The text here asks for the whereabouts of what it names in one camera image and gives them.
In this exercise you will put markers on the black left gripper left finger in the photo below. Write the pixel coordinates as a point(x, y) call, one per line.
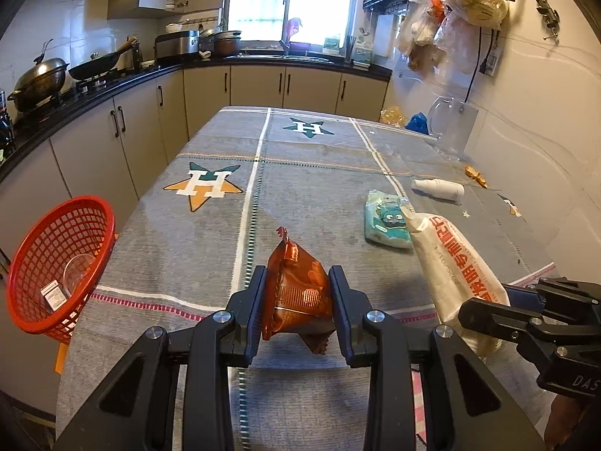
point(133, 408)

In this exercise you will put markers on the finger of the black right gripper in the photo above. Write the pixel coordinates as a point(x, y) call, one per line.
point(485, 325)
point(552, 292)

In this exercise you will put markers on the white bag red lettering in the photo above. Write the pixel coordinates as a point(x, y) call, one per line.
point(455, 273)

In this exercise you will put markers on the orange-brown snack wrapper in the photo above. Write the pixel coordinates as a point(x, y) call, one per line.
point(298, 296)

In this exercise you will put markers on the orange cardboard box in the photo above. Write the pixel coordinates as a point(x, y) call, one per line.
point(60, 358)

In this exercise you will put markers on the blue white medicine box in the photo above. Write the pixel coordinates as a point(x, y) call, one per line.
point(54, 295)

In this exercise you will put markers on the beige lower kitchen cabinets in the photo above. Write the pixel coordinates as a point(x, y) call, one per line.
point(172, 157)

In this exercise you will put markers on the kitchen window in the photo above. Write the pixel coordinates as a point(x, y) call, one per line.
point(321, 25)

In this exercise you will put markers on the right hand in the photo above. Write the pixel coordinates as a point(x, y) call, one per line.
point(565, 414)

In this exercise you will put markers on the orange candy wrapper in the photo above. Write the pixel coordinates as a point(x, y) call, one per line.
point(476, 176)

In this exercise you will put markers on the white spray bottle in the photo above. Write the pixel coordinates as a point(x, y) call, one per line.
point(438, 188)

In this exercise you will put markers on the clear plastic cup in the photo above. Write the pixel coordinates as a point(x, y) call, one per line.
point(75, 271)

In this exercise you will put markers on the teal tissue packet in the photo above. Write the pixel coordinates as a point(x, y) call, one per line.
point(384, 220)

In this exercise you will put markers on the red plastic basket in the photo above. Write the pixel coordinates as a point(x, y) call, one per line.
point(82, 225)

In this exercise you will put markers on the clear glass pitcher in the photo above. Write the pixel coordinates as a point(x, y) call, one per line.
point(451, 122)

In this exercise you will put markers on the blue plastic bag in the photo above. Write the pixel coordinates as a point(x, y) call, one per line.
point(418, 123)

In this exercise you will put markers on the grey patterned tablecloth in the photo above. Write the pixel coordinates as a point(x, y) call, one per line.
point(394, 281)

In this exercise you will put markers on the hanging plastic food bags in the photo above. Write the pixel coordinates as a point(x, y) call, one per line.
point(436, 31)

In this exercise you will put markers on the steel wok with lid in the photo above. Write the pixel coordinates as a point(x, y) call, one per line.
point(43, 81)

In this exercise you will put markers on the black frying pan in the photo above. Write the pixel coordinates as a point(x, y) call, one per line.
point(100, 65)

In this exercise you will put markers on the silver rice cooker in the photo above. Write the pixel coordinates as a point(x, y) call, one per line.
point(183, 43)

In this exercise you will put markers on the brown cooking pot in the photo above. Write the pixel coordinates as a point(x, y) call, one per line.
point(227, 43)

